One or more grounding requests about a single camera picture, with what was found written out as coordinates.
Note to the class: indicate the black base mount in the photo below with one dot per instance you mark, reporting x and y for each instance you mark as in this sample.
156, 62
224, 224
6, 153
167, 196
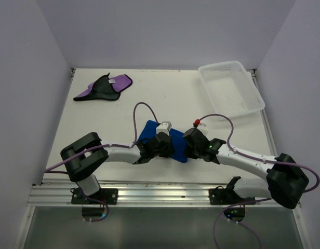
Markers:
107, 195
224, 196

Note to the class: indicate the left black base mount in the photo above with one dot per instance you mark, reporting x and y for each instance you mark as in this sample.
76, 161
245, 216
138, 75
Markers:
107, 195

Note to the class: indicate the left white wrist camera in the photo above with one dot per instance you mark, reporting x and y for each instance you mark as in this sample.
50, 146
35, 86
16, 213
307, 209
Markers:
164, 127

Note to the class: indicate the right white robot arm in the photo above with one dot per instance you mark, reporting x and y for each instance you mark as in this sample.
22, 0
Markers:
276, 177

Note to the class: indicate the white plastic basket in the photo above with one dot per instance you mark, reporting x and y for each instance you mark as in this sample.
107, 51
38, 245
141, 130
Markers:
231, 89

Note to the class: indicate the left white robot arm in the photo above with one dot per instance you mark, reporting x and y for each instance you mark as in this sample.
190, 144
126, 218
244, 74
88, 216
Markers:
85, 155

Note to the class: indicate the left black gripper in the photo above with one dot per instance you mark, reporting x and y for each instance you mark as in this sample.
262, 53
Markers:
169, 151

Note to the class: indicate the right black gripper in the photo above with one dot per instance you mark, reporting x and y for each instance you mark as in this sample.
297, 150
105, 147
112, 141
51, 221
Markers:
189, 154

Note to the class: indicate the purple and grey towel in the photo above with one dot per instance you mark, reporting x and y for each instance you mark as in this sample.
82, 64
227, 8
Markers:
105, 88

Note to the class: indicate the blue towel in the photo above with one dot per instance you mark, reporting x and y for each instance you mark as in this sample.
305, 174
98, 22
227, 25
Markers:
149, 132

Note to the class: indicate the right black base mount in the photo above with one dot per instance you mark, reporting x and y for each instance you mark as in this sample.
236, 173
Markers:
224, 196

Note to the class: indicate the aluminium frame rail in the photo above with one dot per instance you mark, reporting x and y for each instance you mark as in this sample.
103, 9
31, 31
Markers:
57, 192

